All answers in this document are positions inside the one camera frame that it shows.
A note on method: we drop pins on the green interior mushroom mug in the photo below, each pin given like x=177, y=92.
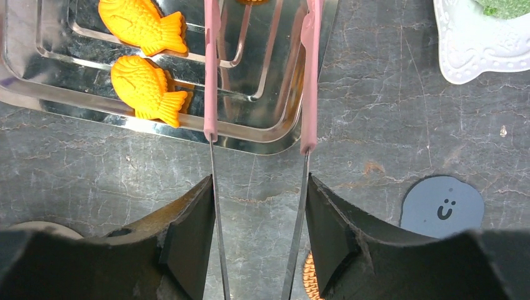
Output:
x=47, y=227

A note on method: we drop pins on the green swirl roll cake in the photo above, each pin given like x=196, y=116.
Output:
x=504, y=9

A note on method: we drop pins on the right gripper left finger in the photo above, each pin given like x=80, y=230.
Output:
x=164, y=255

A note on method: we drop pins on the blue smiley coaster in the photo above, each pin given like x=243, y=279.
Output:
x=440, y=206

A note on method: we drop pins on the orange fish cake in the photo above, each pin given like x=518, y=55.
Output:
x=139, y=23
x=144, y=88

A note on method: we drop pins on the woven brown coaster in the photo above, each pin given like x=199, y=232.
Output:
x=309, y=278

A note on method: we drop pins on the upper orange fish cake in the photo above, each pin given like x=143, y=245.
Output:
x=139, y=23

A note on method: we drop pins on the steel serving tray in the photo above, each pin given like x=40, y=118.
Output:
x=56, y=57

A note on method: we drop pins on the lower orange fish cake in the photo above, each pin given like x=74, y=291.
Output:
x=144, y=88

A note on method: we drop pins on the orange sandwich cookie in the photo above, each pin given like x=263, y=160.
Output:
x=252, y=2

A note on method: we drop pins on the white three-tier cake stand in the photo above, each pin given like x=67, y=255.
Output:
x=471, y=43

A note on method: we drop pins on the pink steel tongs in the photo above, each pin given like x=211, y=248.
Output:
x=310, y=39

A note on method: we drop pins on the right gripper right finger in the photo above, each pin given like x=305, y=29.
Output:
x=358, y=256

